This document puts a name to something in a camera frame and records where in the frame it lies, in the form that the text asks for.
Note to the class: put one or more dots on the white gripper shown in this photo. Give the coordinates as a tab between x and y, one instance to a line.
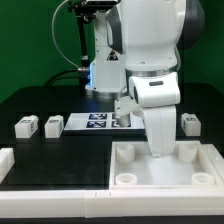
159	123

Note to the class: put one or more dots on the white square tabletop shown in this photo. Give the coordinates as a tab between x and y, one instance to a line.
134	167

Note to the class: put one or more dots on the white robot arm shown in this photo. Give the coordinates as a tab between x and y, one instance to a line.
137	60

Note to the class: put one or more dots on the white plate with tags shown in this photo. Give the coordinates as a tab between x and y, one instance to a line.
92	121

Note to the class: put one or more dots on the white front fence bar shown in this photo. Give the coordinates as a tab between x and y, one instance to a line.
118	203

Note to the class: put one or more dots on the white fence bar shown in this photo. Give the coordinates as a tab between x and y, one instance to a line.
118	203
216	158

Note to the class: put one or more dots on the white right fence bar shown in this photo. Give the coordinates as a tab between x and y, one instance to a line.
216	158

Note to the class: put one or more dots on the white left fence block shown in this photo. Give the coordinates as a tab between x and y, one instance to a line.
6	162

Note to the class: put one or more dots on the black camera stand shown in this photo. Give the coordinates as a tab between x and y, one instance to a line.
85	11

